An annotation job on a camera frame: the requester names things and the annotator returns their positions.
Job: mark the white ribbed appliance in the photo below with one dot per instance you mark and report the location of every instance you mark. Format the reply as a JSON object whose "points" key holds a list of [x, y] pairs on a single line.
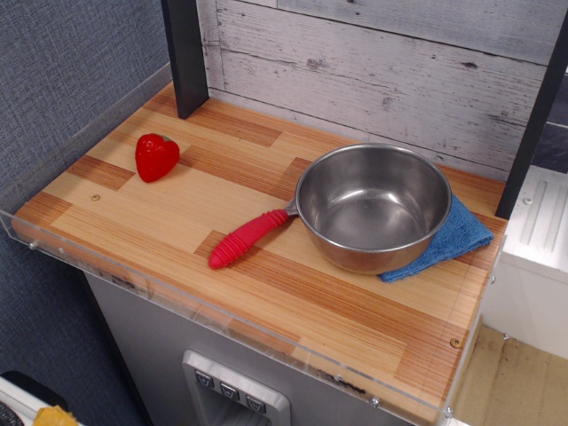
{"points": [[526, 297]]}

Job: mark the blue folded cloth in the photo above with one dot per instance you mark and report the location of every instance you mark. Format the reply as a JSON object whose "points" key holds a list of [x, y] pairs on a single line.
{"points": [[460, 234]]}

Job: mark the red plastic toy strawberry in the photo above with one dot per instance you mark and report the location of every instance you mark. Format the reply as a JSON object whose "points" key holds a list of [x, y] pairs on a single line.
{"points": [[155, 156]]}

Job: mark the dark shelf post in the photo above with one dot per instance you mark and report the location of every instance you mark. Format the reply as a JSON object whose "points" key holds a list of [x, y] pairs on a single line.
{"points": [[549, 88], [183, 33]]}

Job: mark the silver dispenser button panel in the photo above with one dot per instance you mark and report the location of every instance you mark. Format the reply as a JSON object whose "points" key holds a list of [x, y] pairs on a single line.
{"points": [[222, 396]]}

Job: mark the dark right shelf post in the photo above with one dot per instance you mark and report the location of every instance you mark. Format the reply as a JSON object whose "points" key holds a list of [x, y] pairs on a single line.
{"points": [[549, 88]]}

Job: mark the clear acrylic table guard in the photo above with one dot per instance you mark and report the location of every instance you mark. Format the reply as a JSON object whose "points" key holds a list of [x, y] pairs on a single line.
{"points": [[399, 347]]}

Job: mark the dark left shelf post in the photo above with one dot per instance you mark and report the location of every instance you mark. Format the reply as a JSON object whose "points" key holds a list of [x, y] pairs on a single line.
{"points": [[183, 33]]}

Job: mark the stainless pot with red handle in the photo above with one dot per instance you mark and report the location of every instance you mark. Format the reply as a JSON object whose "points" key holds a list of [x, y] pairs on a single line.
{"points": [[368, 208]]}

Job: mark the grey toy fridge cabinet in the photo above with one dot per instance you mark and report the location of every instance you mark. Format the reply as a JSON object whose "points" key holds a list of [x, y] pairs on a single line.
{"points": [[152, 341]]}

